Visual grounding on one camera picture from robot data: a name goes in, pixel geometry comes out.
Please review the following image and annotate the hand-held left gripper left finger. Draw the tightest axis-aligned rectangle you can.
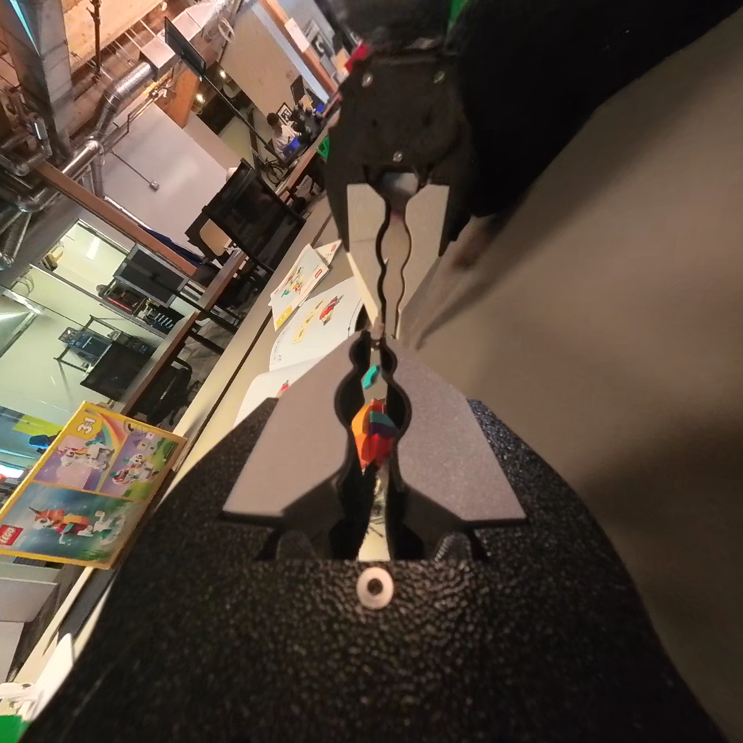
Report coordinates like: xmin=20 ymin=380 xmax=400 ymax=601
xmin=222 ymin=332 xmax=375 ymax=546

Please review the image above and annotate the person's right forearm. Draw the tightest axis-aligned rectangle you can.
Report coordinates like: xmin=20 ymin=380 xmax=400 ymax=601
xmin=444 ymin=0 xmax=743 ymax=220

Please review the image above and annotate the open instruction booklet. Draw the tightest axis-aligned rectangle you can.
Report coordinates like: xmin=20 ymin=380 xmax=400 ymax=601
xmin=270 ymin=277 xmax=372 ymax=373

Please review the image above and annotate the black office chair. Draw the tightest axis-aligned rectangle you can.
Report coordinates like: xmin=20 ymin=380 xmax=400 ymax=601
xmin=139 ymin=357 xmax=202 ymax=428

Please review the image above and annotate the hanging black monitor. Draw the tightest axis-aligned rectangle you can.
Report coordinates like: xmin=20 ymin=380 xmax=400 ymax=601
xmin=164 ymin=16 xmax=208 ymax=75

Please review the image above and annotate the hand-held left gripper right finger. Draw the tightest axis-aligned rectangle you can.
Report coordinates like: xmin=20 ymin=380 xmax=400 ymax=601
xmin=377 ymin=339 xmax=528 ymax=546

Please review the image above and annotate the flexible metal duct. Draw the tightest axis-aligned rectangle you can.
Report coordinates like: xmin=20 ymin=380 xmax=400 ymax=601
xmin=61 ymin=58 xmax=159 ymax=192

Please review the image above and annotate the black cabinet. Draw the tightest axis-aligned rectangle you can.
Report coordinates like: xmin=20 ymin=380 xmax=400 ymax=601
xmin=80 ymin=339 xmax=158 ymax=403

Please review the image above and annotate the black equipment case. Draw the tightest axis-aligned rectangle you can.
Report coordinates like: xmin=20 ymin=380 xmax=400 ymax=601
xmin=112 ymin=244 xmax=191 ymax=310

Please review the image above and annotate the black equipment cart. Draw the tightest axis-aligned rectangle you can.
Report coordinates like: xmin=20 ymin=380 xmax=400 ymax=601
xmin=185 ymin=159 xmax=307 ymax=275

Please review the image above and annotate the spiral metal air duct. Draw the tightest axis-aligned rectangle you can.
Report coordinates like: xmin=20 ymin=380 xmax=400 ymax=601
xmin=13 ymin=0 xmax=75 ymax=137

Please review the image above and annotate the multicoloured lego model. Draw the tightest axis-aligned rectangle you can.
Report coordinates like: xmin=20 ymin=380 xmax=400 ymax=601
xmin=351 ymin=397 xmax=399 ymax=472

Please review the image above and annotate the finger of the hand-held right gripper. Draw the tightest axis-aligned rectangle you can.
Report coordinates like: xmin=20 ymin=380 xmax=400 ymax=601
xmin=341 ymin=181 xmax=390 ymax=327
xmin=386 ymin=183 xmax=452 ymax=339

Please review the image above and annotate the yellow lego set box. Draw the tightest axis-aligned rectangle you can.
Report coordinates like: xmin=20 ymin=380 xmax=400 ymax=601
xmin=0 ymin=401 xmax=188 ymax=571

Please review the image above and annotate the long brown table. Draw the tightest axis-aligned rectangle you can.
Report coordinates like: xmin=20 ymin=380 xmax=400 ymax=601
xmin=119 ymin=250 xmax=248 ymax=420

